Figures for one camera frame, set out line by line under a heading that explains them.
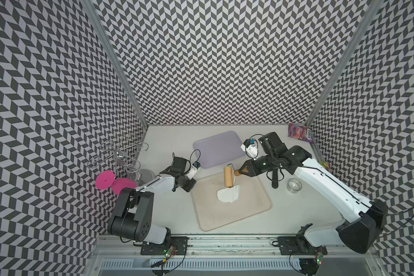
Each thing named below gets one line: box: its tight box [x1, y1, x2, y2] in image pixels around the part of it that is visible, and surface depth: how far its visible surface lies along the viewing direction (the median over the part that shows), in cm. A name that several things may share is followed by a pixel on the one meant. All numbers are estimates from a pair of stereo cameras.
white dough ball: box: [216, 184, 241, 203], surface depth 88 cm
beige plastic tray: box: [190, 171, 272, 232], surface depth 86 cm
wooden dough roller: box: [223, 163, 236, 189], surface depth 79 cm
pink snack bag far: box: [288, 123, 314, 144], surface depth 113 cm
